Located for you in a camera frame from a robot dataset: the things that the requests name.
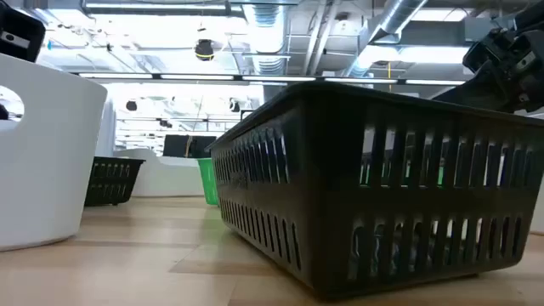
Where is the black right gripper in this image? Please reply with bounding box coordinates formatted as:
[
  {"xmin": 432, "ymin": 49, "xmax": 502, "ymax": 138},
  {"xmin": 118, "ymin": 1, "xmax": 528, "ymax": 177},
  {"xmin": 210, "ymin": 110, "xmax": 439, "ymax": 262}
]
[{"xmin": 433, "ymin": 27, "xmax": 544, "ymax": 114}]

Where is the green slotted plastic basket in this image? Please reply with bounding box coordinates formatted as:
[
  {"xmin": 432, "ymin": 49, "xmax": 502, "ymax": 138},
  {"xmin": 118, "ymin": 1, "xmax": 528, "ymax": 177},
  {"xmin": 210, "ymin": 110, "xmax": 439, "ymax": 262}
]
[
  {"xmin": 360, "ymin": 163, "xmax": 445, "ymax": 187},
  {"xmin": 196, "ymin": 157, "xmax": 221, "ymax": 207}
]

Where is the black slotted plastic basket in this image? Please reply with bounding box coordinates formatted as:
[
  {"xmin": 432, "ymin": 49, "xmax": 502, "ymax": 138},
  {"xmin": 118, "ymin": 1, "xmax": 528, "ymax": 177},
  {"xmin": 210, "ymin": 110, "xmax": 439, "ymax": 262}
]
[
  {"xmin": 206, "ymin": 80, "xmax": 544, "ymax": 301},
  {"xmin": 83, "ymin": 156, "xmax": 146, "ymax": 208}
]

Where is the long ceiling light bar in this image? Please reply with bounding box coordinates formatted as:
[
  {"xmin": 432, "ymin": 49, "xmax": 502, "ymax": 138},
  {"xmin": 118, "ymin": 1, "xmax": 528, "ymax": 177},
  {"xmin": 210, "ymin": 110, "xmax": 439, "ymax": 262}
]
[
  {"xmin": 405, "ymin": 79, "xmax": 467, "ymax": 87},
  {"xmin": 323, "ymin": 77, "xmax": 399, "ymax": 85},
  {"xmin": 160, "ymin": 74, "xmax": 235, "ymax": 81},
  {"xmin": 79, "ymin": 72, "xmax": 153, "ymax": 80},
  {"xmin": 241, "ymin": 75, "xmax": 316, "ymax": 82}
]

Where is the white plastic basket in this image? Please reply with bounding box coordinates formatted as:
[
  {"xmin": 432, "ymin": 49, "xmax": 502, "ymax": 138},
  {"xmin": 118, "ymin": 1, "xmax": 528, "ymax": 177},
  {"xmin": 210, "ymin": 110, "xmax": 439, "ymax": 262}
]
[
  {"xmin": 112, "ymin": 147, "xmax": 206, "ymax": 198},
  {"xmin": 0, "ymin": 53, "xmax": 109, "ymax": 252}
]

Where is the black computer monitor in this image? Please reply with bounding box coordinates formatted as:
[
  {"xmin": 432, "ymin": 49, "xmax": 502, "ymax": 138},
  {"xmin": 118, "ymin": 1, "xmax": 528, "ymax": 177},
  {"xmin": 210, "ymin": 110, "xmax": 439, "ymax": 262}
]
[{"xmin": 162, "ymin": 134, "xmax": 218, "ymax": 160}]

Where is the slanted silver air duct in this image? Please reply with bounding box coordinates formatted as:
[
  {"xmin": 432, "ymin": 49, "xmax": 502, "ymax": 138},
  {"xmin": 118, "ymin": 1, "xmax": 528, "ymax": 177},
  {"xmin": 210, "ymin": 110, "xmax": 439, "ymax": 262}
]
[{"xmin": 343, "ymin": 0, "xmax": 428, "ymax": 78}]

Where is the black ceiling cable reel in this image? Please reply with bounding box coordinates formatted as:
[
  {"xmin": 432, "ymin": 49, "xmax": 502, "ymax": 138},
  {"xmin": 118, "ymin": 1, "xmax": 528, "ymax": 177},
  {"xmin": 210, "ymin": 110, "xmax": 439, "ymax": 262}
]
[{"xmin": 194, "ymin": 38, "xmax": 215, "ymax": 62}]

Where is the round silver air duct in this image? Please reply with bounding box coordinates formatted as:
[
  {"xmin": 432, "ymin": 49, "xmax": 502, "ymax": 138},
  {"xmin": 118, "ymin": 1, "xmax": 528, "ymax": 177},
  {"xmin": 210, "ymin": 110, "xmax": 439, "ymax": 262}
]
[{"xmin": 241, "ymin": 3, "xmax": 291, "ymax": 103}]

